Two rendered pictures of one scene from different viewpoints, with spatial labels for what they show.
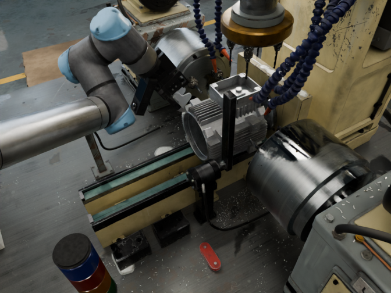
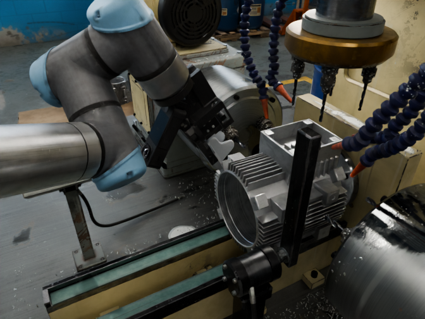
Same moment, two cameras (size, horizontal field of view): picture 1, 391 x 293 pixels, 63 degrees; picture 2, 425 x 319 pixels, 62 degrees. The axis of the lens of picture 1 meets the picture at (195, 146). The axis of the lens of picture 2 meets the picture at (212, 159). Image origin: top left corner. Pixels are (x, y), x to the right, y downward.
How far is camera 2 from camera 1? 0.26 m
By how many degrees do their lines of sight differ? 12
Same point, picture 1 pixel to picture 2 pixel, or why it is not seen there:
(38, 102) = not seen: hidden behind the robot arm
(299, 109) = (401, 171)
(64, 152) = (38, 228)
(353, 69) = not seen: outside the picture
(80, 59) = (64, 63)
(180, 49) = (215, 87)
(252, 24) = (339, 31)
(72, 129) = (24, 168)
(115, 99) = (116, 130)
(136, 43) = (159, 43)
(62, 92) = not seen: hidden behind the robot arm
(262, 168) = (363, 265)
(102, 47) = (102, 44)
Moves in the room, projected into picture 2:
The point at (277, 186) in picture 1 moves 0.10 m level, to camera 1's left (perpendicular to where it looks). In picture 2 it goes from (398, 300) to (317, 302)
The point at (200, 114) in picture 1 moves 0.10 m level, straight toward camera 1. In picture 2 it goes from (246, 173) to (251, 211)
